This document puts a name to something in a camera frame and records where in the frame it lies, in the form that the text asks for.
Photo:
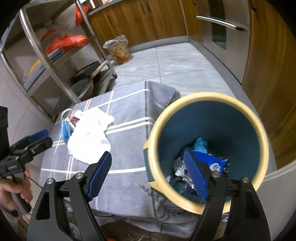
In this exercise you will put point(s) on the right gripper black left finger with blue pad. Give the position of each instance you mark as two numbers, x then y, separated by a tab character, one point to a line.
49	217

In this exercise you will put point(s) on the white crumpled tissue paper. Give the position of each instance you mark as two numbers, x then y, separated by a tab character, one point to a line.
89	142

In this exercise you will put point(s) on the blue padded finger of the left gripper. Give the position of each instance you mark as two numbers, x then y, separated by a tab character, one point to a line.
38	136

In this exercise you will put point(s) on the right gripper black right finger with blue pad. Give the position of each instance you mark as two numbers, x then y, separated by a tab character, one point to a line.
246	220

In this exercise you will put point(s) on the black pan with wooden handle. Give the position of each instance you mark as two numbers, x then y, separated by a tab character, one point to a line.
82	85

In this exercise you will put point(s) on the blue white wipes package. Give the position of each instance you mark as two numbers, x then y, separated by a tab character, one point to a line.
215	163

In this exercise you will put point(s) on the yellow rimmed blue trash bin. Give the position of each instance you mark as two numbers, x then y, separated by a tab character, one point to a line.
224	126

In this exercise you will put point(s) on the stainless steel shelf rack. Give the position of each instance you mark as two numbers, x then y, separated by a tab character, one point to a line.
42	78

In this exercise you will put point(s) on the red plastic bag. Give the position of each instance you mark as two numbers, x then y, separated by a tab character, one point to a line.
66	42

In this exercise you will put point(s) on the grey checked cloth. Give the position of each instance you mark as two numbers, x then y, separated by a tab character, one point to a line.
126	194

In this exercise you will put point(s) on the stainless steel oven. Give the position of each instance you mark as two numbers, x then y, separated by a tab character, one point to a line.
226	32

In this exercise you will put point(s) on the patterned small waste bin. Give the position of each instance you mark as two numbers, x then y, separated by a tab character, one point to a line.
118	49

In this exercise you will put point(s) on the person's left hand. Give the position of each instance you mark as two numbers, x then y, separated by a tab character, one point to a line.
8	187

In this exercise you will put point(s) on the light blue face mask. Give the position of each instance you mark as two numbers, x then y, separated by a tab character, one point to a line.
68	124

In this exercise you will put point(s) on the wooden kitchen cabinets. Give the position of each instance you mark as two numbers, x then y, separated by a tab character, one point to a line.
269	80

